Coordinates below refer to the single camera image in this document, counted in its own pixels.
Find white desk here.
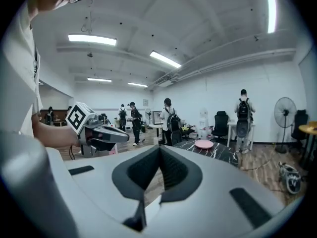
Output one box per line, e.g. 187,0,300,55
227,121,256,151

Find black white patterned sneaker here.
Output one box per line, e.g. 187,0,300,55
284,171,303,195
276,161,296,177

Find small standing fan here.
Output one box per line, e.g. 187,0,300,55
144,108,153,125

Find oval beige table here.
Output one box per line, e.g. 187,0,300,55
148,123,164,136

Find person's right backpack strap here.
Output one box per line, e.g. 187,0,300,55
32,41,40,80

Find round wooden table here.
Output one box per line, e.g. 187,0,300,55
298,123,317,168

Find white water dispenser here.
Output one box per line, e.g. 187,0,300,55
199,107,210,140

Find person's cream shirt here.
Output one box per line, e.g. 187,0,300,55
0,0,45,140

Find pink round plate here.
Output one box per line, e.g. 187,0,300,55
194,139,214,150

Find black office chair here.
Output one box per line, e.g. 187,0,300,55
179,122,198,141
290,109,310,144
211,111,230,141

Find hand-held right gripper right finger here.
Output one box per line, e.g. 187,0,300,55
145,145,285,238

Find clear water jug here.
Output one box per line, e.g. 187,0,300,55
201,127,214,140

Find white ceiling pipes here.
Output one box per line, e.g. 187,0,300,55
173,48,297,82

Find large black standing fan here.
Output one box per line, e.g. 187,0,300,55
273,97,298,154

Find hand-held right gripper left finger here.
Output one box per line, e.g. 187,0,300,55
63,145,160,227

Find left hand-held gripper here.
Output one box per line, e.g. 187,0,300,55
65,102,130,158

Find person's left forearm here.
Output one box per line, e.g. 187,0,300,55
31,113,81,149

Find black marble table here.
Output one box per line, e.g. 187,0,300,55
172,139,240,169

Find white ceiling air conditioner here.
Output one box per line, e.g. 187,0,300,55
153,75,174,88

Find person's left hand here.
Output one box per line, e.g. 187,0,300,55
85,128,100,146

